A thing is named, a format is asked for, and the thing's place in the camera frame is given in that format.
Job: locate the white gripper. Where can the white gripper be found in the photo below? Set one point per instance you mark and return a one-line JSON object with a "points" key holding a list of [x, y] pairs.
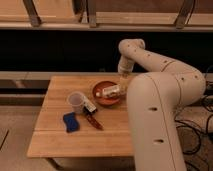
{"points": [[125, 67]]}

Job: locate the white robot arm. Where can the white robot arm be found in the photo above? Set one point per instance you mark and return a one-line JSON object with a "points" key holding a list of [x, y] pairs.
{"points": [[152, 98]]}

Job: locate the translucent ceramic cup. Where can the translucent ceramic cup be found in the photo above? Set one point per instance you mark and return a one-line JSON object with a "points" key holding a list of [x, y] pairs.
{"points": [[76, 100]]}

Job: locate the white packet on plate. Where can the white packet on plate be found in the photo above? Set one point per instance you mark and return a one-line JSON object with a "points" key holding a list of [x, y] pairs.
{"points": [[109, 92]]}

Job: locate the red round plate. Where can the red round plate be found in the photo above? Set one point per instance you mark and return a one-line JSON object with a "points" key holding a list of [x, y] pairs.
{"points": [[104, 101]]}

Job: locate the small white black box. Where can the small white black box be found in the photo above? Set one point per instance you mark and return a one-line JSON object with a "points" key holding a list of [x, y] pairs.
{"points": [[89, 107]]}

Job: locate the wooden table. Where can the wooden table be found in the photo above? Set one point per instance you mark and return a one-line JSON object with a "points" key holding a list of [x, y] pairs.
{"points": [[50, 139]]}

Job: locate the wooden shelf with brackets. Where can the wooden shelf with brackets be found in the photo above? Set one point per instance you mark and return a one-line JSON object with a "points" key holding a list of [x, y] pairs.
{"points": [[108, 15]]}

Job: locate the blue sponge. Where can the blue sponge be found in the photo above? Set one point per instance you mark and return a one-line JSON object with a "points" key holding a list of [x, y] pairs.
{"points": [[71, 122]]}

